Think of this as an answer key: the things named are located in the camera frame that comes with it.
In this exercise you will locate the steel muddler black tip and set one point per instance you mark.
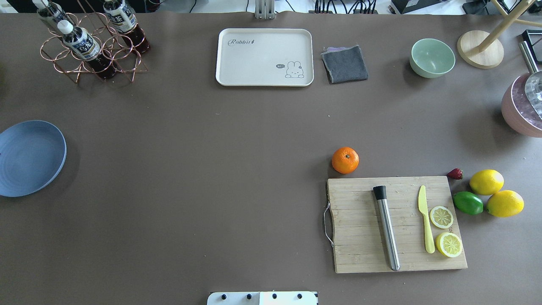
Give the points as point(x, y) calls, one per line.
point(380, 193)

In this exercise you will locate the whole lemon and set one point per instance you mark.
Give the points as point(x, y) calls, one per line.
point(486, 182)
point(505, 203)

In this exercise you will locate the cream rabbit tray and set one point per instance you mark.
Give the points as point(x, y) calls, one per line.
point(264, 57)

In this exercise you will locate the yellow plastic knife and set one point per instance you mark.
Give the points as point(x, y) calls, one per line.
point(423, 208)

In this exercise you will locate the wooden cup stand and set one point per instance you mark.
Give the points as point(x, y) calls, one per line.
point(483, 50)

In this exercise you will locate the steel ice scoop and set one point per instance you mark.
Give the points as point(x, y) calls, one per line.
point(533, 85)

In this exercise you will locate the copper wire bottle rack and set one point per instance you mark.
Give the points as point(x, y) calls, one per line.
point(97, 23)

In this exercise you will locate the green bowl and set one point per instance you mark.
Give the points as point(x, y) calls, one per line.
point(431, 58)

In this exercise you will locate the lower whole lemon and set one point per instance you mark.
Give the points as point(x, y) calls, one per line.
point(505, 203)

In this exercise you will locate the blue round plate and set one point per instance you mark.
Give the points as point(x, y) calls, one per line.
point(32, 153)

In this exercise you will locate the wooden cutting board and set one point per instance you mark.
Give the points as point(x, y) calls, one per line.
point(357, 232)

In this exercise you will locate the right tea bottle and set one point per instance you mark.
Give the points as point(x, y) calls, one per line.
point(125, 23)

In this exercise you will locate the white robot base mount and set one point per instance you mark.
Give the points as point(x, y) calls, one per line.
point(264, 298)

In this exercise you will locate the lower lemon half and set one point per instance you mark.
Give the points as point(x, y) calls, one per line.
point(449, 244)

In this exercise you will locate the front tea bottle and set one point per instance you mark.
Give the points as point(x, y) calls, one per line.
point(86, 48)

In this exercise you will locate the upper whole lemon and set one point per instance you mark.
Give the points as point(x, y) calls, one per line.
point(486, 182)

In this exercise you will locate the lemon half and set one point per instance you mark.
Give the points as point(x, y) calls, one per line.
point(449, 244)
point(441, 217)

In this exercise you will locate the red strawberry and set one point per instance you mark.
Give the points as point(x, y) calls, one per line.
point(455, 174)

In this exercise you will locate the upper lemon half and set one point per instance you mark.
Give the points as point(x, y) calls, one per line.
point(441, 217)

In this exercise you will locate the orange mandarin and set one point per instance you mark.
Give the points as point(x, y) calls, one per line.
point(345, 160)

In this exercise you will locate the pink ice bowl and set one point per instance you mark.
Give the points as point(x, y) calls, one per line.
point(517, 110)

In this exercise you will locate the grey folded cloth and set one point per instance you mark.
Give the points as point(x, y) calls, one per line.
point(344, 64)

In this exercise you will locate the green lime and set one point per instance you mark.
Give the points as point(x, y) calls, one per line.
point(468, 202)

